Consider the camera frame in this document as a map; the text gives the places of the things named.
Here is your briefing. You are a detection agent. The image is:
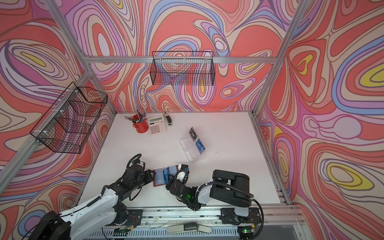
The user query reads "pens and pencils bunch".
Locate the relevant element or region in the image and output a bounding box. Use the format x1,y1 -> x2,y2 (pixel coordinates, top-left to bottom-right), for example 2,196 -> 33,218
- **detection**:
125,107 -> 147,124

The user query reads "pink desk calculator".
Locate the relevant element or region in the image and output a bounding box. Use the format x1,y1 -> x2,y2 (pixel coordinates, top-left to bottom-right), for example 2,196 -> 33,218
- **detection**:
148,116 -> 167,136

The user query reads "blue credit card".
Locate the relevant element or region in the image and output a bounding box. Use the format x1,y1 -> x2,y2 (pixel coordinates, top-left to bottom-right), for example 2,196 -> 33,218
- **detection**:
163,167 -> 170,185
196,139 -> 205,154

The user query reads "red leather card holder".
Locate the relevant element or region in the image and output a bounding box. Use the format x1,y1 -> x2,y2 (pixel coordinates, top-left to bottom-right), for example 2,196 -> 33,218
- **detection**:
153,165 -> 179,187

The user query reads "black corrugated cable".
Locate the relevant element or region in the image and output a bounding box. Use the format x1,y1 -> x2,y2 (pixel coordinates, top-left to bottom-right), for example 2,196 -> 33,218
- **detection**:
197,180 -> 265,232

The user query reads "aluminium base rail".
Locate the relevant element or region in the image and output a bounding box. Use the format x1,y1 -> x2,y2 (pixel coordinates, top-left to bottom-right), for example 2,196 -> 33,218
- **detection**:
62,205 -> 307,229

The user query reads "grey black stapler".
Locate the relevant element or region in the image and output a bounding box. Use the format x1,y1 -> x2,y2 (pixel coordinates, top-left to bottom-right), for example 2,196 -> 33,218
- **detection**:
164,112 -> 173,127

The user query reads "grey foot pedal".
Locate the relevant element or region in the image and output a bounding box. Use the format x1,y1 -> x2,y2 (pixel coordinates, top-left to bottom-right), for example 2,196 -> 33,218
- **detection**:
167,223 -> 212,235

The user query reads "red metal pen bucket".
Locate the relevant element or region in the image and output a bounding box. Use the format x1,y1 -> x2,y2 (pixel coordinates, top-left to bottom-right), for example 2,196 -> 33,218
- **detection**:
133,119 -> 149,134

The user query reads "black wire basket left wall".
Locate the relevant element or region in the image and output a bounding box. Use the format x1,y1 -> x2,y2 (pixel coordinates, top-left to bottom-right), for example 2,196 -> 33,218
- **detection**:
30,82 -> 108,154

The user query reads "aluminium frame post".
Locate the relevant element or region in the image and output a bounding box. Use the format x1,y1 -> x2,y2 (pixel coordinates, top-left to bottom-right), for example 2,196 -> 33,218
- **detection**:
44,0 -> 118,116

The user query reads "black wire basket back wall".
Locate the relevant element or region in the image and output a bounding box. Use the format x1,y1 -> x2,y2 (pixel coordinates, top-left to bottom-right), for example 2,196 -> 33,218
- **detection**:
150,50 -> 216,86

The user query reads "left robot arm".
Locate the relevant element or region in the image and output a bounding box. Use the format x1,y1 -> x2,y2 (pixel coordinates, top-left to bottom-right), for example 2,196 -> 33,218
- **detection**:
28,164 -> 156,240

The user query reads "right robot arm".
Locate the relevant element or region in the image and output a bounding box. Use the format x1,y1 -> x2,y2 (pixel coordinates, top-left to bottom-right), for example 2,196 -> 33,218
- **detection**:
166,167 -> 264,226

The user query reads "clear acrylic card stand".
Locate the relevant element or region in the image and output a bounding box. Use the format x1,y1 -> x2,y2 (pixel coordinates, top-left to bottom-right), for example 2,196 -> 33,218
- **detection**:
179,131 -> 206,164

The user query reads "black VIP credit card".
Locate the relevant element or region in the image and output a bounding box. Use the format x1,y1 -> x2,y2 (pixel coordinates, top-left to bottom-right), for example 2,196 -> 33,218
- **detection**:
189,127 -> 198,141

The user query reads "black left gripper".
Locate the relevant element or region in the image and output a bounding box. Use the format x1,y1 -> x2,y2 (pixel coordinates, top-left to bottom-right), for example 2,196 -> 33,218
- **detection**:
131,169 -> 158,192

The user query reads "black wire basket wall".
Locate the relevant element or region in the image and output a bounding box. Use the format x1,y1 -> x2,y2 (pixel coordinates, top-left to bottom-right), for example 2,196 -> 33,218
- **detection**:
150,50 -> 216,86
30,82 -> 108,154

